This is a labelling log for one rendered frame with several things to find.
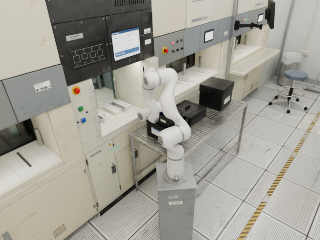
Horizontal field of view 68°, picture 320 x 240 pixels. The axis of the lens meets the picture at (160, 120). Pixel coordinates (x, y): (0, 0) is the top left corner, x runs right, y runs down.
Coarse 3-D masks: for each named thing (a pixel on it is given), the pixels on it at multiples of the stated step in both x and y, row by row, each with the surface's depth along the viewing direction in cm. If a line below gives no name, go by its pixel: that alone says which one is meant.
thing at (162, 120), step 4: (180, 112) 206; (160, 116) 203; (160, 120) 205; (164, 120) 202; (168, 120) 199; (172, 120) 203; (160, 124) 208; (164, 124) 204; (168, 124) 200; (172, 124) 205
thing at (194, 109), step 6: (180, 102) 256; (186, 102) 255; (192, 102) 255; (180, 108) 245; (186, 108) 242; (192, 108) 244; (198, 108) 244; (204, 108) 243; (186, 114) 234; (192, 114) 233; (198, 114) 236; (204, 114) 246; (192, 120) 232; (198, 120) 241
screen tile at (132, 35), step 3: (129, 33) 189; (132, 33) 191; (129, 36) 190; (132, 36) 192; (135, 36) 195; (135, 39) 196; (138, 39) 198; (129, 42) 192; (132, 42) 195; (135, 42) 197; (138, 42) 199; (129, 45) 193; (132, 45) 196; (135, 45) 198
